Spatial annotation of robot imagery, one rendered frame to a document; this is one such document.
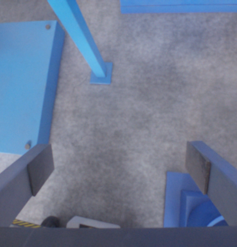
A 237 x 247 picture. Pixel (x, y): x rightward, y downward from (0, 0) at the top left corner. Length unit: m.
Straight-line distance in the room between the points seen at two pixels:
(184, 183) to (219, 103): 0.48
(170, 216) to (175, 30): 1.08
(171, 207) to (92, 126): 0.62
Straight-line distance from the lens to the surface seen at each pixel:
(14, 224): 0.93
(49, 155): 0.17
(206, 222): 0.78
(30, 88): 1.16
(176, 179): 1.03
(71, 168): 1.11
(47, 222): 1.07
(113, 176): 1.04
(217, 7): 1.36
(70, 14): 0.70
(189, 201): 0.91
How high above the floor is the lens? 1.01
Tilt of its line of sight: 78 degrees down
